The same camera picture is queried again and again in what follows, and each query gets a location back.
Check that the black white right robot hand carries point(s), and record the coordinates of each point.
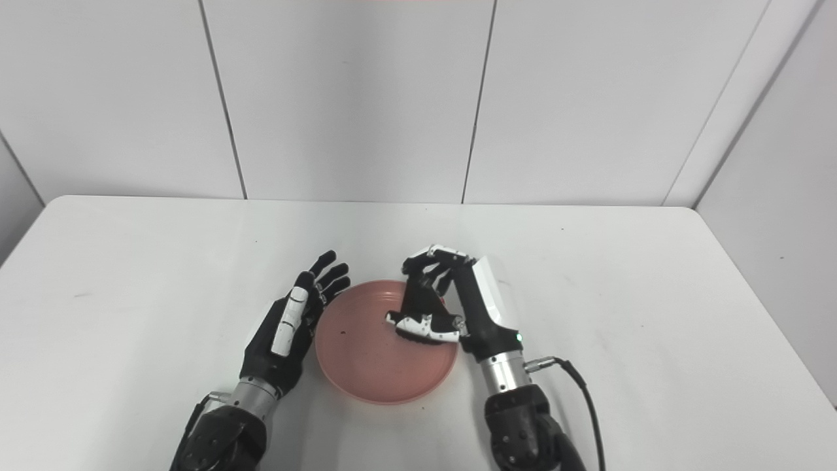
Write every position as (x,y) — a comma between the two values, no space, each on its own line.
(480,320)

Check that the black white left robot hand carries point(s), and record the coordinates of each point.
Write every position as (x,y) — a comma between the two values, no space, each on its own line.
(268,353)

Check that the chocolate cake slice with fruit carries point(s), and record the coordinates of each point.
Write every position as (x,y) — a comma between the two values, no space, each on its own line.
(425,339)

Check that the pink round plate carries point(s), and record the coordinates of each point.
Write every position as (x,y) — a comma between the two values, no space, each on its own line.
(373,360)

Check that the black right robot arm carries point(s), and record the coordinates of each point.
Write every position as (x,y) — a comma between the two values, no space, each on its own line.
(523,425)

